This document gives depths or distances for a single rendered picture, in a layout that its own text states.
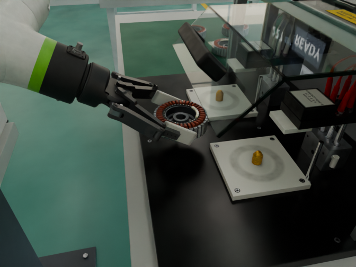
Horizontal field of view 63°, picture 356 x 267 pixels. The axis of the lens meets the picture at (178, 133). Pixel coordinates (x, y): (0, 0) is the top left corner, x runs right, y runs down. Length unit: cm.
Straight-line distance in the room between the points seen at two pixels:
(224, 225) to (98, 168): 131
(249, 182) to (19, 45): 44
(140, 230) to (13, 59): 33
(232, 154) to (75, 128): 160
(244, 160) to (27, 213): 126
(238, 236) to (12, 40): 45
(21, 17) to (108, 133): 151
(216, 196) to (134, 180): 17
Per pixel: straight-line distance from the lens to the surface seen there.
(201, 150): 63
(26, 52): 50
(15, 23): 53
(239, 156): 61
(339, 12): 49
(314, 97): 56
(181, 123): 57
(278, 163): 61
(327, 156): 62
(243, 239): 49
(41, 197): 170
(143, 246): 51
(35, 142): 208
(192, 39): 35
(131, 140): 69
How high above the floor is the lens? 118
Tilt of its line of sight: 37 degrees down
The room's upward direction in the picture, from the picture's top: straight up
